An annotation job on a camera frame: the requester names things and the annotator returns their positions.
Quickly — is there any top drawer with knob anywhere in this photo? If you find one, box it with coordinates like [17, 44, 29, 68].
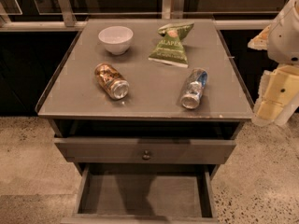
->
[54, 137, 235, 164]

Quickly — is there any grey drawer cabinet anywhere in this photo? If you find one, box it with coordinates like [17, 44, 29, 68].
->
[35, 18, 255, 224]

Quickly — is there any green chip bag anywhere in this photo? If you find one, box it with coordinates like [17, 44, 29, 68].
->
[149, 22, 194, 68]

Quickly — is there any white bowl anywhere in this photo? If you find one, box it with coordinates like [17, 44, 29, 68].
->
[98, 26, 134, 55]

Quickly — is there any metal railing with glass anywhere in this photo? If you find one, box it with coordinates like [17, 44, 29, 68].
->
[0, 0, 289, 31]

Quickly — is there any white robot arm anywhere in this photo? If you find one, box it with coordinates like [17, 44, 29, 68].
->
[248, 0, 299, 126]

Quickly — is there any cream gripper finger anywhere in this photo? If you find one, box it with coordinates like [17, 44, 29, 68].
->
[253, 64, 299, 122]
[248, 26, 270, 50]

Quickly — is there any blue silver can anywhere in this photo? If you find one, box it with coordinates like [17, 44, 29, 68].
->
[180, 68, 207, 109]

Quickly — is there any orange soda can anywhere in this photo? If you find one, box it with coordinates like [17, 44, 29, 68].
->
[94, 63, 129, 100]

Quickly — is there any open middle drawer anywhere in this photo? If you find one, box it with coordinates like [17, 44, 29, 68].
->
[61, 164, 220, 224]

